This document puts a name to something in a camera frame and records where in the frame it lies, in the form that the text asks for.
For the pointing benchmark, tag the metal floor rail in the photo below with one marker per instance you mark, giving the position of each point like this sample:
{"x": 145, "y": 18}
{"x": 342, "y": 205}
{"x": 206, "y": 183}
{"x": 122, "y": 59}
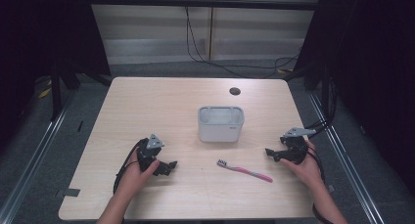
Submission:
{"x": 36, "y": 155}
{"x": 345, "y": 158}

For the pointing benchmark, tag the pink toothbrush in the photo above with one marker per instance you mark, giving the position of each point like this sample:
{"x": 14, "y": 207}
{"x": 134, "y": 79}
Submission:
{"x": 244, "y": 171}

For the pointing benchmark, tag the black metal stand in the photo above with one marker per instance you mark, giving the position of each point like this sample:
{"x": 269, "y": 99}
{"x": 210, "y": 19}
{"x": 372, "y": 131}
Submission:
{"x": 57, "y": 93}

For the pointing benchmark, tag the dark round table grommet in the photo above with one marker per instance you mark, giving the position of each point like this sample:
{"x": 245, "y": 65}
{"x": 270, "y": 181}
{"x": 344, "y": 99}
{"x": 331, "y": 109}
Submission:
{"x": 235, "y": 91}

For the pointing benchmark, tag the black horizontal bar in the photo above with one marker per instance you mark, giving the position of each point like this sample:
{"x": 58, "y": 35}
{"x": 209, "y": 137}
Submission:
{"x": 202, "y": 3}

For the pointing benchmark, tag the person's left hand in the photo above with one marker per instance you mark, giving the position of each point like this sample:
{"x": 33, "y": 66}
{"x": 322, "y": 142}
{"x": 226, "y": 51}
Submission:
{"x": 133, "y": 178}

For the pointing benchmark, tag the person's right hand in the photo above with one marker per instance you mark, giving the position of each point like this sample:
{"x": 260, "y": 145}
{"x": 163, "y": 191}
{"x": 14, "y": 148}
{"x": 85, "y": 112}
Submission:
{"x": 305, "y": 171}

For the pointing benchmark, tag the yellow floor tape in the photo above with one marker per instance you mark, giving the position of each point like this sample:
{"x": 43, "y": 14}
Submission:
{"x": 44, "y": 93}

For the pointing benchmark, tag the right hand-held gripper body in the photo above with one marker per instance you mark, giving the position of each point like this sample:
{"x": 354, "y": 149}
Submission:
{"x": 293, "y": 149}

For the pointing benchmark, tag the grey tape strip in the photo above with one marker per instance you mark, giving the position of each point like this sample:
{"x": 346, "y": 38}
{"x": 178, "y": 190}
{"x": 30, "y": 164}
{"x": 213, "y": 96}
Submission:
{"x": 67, "y": 192}
{"x": 331, "y": 188}

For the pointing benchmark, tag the white toothbrush holder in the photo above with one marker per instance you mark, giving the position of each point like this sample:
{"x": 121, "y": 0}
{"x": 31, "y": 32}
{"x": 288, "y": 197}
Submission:
{"x": 221, "y": 129}

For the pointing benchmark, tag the small black floor tape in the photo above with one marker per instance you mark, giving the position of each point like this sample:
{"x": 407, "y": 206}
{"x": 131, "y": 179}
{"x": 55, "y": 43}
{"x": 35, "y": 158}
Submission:
{"x": 80, "y": 126}

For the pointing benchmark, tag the dark curtain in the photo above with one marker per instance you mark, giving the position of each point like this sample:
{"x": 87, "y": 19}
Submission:
{"x": 375, "y": 70}
{"x": 32, "y": 38}

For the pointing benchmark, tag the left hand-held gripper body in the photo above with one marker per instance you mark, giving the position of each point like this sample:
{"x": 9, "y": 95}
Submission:
{"x": 145, "y": 155}

